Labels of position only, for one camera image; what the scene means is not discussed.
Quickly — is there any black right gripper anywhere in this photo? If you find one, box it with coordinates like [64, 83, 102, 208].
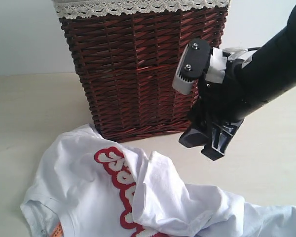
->
[178, 61, 252, 162]

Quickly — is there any white t-shirt red lettering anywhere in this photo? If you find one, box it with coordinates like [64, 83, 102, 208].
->
[20, 124, 296, 237]

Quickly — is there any dark red wicker basket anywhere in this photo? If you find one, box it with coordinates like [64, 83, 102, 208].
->
[60, 6, 227, 142]

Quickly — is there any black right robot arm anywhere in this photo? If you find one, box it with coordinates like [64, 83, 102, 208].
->
[172, 5, 296, 160]

